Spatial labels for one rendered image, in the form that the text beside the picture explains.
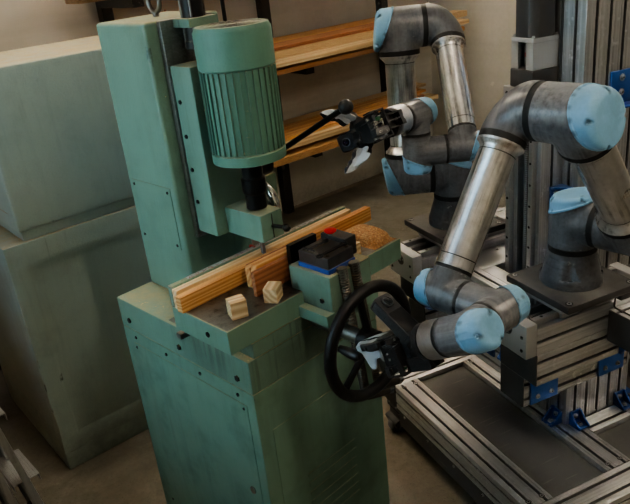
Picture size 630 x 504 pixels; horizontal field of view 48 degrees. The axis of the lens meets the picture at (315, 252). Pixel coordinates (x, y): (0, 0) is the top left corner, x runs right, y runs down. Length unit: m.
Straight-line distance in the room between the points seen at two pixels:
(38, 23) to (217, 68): 2.38
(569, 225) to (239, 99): 0.81
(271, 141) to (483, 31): 3.76
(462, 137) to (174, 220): 0.77
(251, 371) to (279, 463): 0.29
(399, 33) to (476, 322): 1.04
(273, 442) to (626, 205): 0.97
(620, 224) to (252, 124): 0.83
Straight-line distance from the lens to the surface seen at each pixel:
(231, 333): 1.55
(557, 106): 1.37
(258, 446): 1.75
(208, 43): 1.57
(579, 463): 2.24
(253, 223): 1.70
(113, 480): 2.69
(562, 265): 1.79
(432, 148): 1.85
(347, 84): 4.99
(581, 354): 1.91
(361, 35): 4.41
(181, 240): 1.85
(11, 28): 3.84
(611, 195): 1.55
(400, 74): 2.05
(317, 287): 1.61
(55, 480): 2.78
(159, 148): 1.79
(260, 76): 1.58
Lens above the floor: 1.65
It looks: 24 degrees down
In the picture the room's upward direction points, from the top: 6 degrees counter-clockwise
